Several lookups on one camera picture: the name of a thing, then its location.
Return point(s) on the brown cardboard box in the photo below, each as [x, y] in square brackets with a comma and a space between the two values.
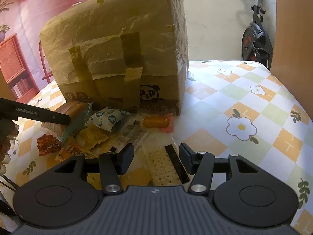
[125, 54]

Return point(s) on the cracker packet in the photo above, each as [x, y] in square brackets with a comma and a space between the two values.
[163, 171]

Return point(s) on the printed room backdrop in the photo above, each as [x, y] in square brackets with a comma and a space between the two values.
[23, 64]

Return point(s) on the orange jelly snack pack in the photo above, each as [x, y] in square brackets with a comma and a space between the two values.
[164, 123]

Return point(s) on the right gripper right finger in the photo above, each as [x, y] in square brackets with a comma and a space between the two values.
[200, 165]

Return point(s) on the white panda print packet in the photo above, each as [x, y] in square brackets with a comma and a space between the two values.
[107, 118]

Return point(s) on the red shiny snack packet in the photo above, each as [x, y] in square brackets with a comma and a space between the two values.
[47, 144]

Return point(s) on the black exercise bike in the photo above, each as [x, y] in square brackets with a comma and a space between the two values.
[256, 44]

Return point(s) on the checkered floral tablecloth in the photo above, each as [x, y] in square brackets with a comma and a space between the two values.
[241, 107]

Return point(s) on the clear barcode wrapper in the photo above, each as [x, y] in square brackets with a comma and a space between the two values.
[132, 133]

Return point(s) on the person's left hand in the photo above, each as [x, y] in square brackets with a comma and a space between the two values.
[9, 131]

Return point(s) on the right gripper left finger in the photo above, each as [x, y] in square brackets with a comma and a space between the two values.
[112, 165]

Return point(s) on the orange beige snack bar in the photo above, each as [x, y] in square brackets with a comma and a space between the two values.
[79, 113]

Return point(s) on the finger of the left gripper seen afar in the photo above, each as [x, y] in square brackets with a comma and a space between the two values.
[48, 116]

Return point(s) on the small yellow snack packet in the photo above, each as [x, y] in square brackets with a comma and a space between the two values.
[90, 136]

